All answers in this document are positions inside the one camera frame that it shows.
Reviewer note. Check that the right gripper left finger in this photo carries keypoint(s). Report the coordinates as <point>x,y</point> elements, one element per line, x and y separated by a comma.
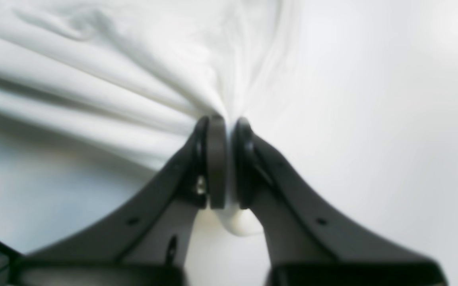
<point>146,240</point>

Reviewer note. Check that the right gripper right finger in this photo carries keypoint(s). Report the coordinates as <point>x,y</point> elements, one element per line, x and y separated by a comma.
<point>311,243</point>

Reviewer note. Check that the white printed T-shirt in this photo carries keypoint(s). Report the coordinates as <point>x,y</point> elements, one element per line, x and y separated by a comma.
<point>96,95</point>

